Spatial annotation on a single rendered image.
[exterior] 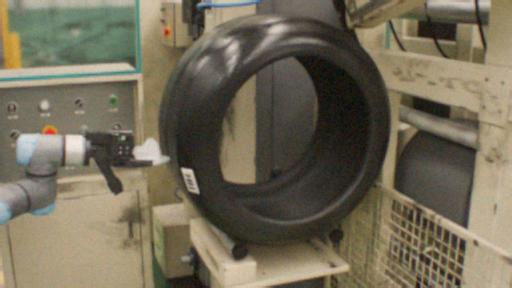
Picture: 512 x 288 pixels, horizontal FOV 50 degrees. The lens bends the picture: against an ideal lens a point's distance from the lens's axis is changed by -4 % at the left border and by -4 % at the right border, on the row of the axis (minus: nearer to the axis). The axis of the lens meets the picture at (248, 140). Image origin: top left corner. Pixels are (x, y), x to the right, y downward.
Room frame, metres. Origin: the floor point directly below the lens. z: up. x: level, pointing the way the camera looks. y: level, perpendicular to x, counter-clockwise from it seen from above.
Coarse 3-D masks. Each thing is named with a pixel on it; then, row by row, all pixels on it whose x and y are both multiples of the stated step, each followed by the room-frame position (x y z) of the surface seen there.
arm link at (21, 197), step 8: (0, 184) 1.14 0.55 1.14; (16, 184) 1.17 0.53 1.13; (0, 192) 1.12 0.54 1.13; (8, 192) 1.13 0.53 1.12; (16, 192) 1.14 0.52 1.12; (24, 192) 1.16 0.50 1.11; (0, 200) 1.10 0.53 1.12; (8, 200) 1.11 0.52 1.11; (16, 200) 1.13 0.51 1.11; (24, 200) 1.15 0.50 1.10; (0, 208) 1.09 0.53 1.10; (8, 208) 1.10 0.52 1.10; (16, 208) 1.12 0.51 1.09; (24, 208) 1.15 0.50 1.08; (0, 216) 1.08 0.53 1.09; (8, 216) 1.10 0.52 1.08; (16, 216) 1.13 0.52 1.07; (0, 224) 1.09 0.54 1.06
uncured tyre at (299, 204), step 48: (192, 48) 1.45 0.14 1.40; (240, 48) 1.29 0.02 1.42; (288, 48) 1.31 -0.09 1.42; (336, 48) 1.36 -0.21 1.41; (192, 96) 1.27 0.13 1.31; (336, 96) 1.67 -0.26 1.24; (384, 96) 1.41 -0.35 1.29; (192, 144) 1.24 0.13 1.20; (336, 144) 1.66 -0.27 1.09; (384, 144) 1.41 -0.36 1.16; (192, 192) 1.27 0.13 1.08; (240, 192) 1.57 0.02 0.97; (288, 192) 1.62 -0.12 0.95; (336, 192) 1.53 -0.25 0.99; (288, 240) 1.33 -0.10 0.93
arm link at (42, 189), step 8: (32, 176) 1.21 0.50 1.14; (40, 176) 1.20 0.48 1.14; (48, 176) 1.21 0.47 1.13; (56, 176) 1.24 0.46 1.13; (24, 184) 1.18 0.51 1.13; (32, 184) 1.19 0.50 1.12; (40, 184) 1.21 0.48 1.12; (48, 184) 1.22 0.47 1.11; (56, 184) 1.24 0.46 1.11; (32, 192) 1.18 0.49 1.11; (40, 192) 1.19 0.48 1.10; (48, 192) 1.22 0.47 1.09; (56, 192) 1.25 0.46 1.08; (32, 200) 1.17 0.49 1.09; (40, 200) 1.19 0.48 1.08; (48, 200) 1.22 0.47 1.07; (32, 208) 1.17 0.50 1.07; (40, 208) 1.21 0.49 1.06; (48, 208) 1.22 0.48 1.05
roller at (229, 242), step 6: (216, 234) 1.44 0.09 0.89; (222, 234) 1.40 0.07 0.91; (222, 240) 1.38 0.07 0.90; (228, 240) 1.35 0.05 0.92; (234, 240) 1.34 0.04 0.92; (240, 240) 1.34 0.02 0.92; (228, 246) 1.34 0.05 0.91; (234, 246) 1.31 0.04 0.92; (240, 246) 1.31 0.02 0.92; (246, 246) 1.32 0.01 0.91; (234, 252) 1.31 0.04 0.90; (240, 252) 1.31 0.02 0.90; (246, 252) 1.32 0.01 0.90; (234, 258) 1.31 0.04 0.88; (240, 258) 1.31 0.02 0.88
